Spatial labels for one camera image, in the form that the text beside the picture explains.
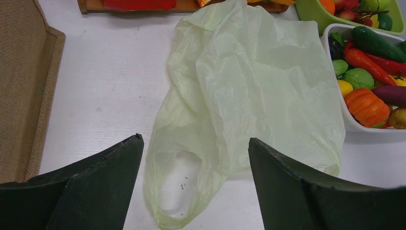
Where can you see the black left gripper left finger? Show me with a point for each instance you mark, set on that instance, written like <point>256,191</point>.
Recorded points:
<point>91,194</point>

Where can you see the red toy chili pepper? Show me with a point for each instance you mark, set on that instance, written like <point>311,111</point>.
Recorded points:
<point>358,59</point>

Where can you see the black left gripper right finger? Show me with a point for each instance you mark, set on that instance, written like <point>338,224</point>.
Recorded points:
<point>294,196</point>

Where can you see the brown paper bag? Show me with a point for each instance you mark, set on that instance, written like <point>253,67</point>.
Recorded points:
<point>30,56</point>

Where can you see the green toy cucumber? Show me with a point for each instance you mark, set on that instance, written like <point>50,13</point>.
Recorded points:
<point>370,42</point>

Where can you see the orange toy fruit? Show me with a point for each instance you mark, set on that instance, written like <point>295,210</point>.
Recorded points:
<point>328,5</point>

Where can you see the wooden snack shelf rack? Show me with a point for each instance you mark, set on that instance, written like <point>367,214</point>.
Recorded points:
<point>86,6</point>

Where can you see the orange candy bag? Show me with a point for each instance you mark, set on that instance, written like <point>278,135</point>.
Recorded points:
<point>283,2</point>

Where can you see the green fruit basket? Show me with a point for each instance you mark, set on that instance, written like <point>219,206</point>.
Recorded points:
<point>312,10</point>

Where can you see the red candy bag bottom shelf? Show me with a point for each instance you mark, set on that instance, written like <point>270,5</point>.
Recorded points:
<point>139,5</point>

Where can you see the white vegetable basket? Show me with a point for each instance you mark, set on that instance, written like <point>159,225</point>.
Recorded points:
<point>352,125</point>

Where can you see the pale green plastic grocery bag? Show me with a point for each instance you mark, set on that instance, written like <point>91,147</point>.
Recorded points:
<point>239,73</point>

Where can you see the orange toy pumpkin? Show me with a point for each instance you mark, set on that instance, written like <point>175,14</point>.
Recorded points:
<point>369,110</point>

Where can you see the purple toy sweet potato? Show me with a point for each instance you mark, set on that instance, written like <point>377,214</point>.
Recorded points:
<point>392,95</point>

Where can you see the light green toy cabbage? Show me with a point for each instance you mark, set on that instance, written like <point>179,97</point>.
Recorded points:
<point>359,78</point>

